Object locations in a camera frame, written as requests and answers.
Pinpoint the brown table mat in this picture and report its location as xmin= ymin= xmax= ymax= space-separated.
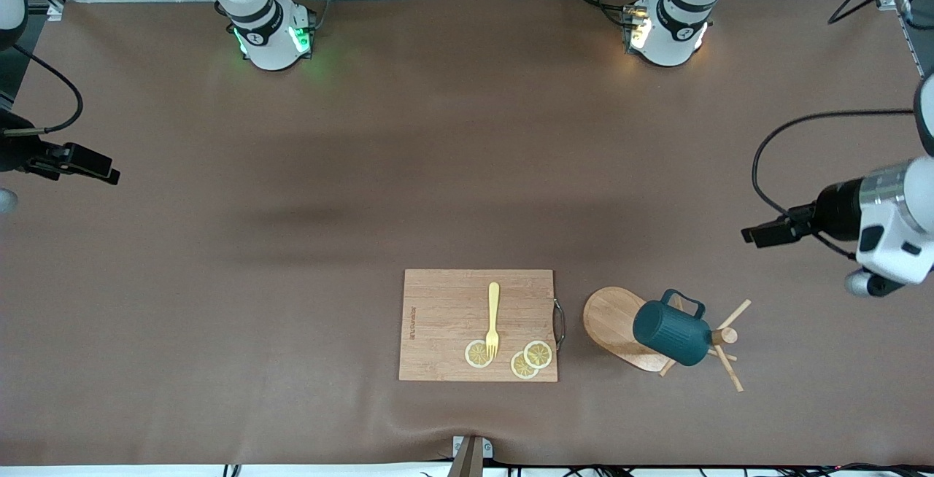
xmin=0 ymin=0 xmax=934 ymax=467

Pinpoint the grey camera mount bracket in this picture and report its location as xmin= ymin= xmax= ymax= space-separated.
xmin=447 ymin=435 xmax=494 ymax=477

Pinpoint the wooden mug tree rack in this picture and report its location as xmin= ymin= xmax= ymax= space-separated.
xmin=582 ymin=286 xmax=752 ymax=393

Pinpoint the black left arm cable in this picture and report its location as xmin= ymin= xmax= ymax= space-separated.
xmin=752 ymin=109 xmax=916 ymax=259

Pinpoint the dark green mug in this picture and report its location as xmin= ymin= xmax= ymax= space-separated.
xmin=632 ymin=289 xmax=712 ymax=367

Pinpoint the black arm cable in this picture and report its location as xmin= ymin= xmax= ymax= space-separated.
xmin=0 ymin=43 xmax=83 ymax=135
xmin=752 ymin=109 xmax=916 ymax=259

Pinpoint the wooden cutting board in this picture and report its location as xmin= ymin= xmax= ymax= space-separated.
xmin=398 ymin=268 xmax=566 ymax=383

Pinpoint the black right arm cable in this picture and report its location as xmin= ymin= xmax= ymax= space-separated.
xmin=0 ymin=43 xmax=83 ymax=135

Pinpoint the yellow plastic fork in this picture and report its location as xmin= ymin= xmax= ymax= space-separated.
xmin=485 ymin=282 xmax=501 ymax=359

